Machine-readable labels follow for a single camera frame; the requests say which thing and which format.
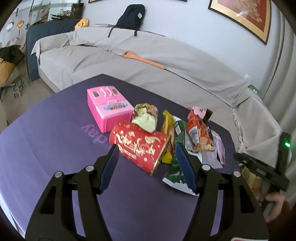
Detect glass fish tank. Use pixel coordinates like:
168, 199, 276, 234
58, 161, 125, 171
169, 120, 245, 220
28, 0, 84, 25

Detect red gold snack bag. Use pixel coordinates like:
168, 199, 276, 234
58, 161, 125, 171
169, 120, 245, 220
186, 110, 214, 152

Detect clear plastic bag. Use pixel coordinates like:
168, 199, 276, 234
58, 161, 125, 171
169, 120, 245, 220
202, 147, 223, 169

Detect pink white wrapper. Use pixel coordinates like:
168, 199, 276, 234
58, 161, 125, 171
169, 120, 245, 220
211, 131, 226, 165

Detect orange beanbag chair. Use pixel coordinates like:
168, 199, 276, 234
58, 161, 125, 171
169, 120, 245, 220
0, 45, 25, 87

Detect pink toy pot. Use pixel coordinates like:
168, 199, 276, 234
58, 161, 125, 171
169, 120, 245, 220
191, 106, 206, 119

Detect right red framed picture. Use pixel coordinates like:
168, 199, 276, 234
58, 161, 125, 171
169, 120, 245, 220
208, 0, 271, 45

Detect yellow plush toy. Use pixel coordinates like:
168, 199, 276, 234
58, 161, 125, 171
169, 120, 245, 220
74, 19, 89, 31

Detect green white milk carton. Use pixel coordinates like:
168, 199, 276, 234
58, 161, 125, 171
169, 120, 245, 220
162, 116, 202, 196

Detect black backpack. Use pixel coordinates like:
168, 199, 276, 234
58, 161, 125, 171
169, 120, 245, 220
108, 4, 145, 37

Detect green gold wrapper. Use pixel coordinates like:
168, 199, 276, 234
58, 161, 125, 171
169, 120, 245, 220
132, 103, 158, 133

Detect green box on sofa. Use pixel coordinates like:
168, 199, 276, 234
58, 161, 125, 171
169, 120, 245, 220
248, 84, 260, 95

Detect yellow snack bag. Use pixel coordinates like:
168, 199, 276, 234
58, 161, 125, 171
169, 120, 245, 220
161, 109, 175, 164

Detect person right hand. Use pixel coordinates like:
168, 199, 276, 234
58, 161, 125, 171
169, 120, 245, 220
265, 192, 285, 223

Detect grey covered sofa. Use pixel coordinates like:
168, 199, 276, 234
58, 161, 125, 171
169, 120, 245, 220
31, 27, 282, 167

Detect orange back scratcher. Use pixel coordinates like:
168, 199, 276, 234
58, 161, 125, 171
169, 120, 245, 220
121, 51, 165, 70

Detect red gold paper cup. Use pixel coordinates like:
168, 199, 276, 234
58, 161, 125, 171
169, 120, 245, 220
109, 121, 171, 174

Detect pink toy cash register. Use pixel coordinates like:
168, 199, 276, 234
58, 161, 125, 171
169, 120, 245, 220
87, 86, 134, 133

